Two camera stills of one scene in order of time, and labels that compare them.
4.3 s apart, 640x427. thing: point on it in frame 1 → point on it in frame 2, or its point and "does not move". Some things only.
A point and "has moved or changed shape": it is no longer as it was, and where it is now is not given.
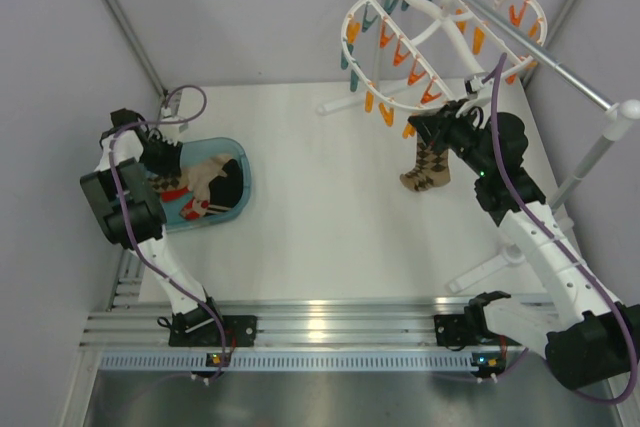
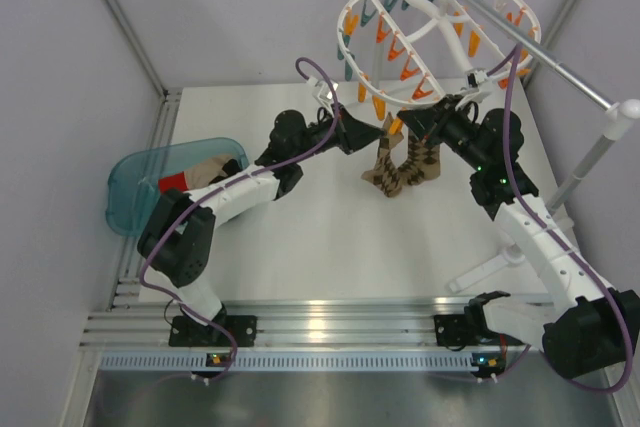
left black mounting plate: (240, 330) does not move
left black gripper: (170, 167) → (353, 133)
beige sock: (198, 177) does not move
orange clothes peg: (388, 115) → (396, 125)
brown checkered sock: (164, 184) → (386, 173)
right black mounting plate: (453, 330) does not move
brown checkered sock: (432, 169) has moved or changed shape
